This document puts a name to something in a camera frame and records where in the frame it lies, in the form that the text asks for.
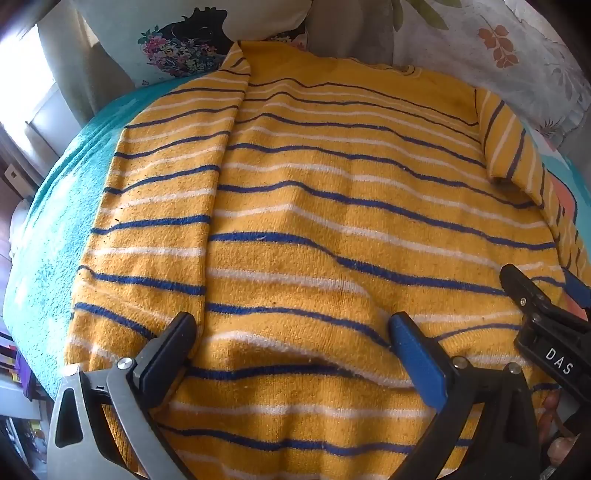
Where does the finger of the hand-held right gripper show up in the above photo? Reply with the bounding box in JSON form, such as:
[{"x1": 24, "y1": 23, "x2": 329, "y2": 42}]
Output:
[
  {"x1": 499, "y1": 263, "x2": 556, "y2": 321},
  {"x1": 561, "y1": 268, "x2": 591, "y2": 320}
]

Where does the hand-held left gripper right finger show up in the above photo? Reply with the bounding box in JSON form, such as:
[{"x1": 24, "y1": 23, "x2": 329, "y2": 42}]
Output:
[{"x1": 388, "y1": 311, "x2": 542, "y2": 480}]

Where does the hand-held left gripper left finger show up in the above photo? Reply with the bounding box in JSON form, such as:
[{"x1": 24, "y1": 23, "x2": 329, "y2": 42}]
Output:
[{"x1": 47, "y1": 312, "x2": 199, "y2": 480}]

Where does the yellow striped sweater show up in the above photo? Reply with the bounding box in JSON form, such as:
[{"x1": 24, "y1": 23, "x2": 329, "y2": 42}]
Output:
[{"x1": 65, "y1": 41, "x2": 588, "y2": 480}]

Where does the teal star blanket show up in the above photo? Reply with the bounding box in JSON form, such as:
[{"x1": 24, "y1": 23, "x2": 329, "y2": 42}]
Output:
[{"x1": 4, "y1": 83, "x2": 591, "y2": 407}]

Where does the white leaf print pillow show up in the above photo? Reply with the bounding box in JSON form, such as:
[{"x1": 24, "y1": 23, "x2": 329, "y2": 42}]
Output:
[{"x1": 392, "y1": 0, "x2": 588, "y2": 149}]

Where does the white floral figure print pillow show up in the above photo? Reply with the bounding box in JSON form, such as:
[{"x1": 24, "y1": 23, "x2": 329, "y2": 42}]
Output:
[{"x1": 73, "y1": 0, "x2": 311, "y2": 89}]

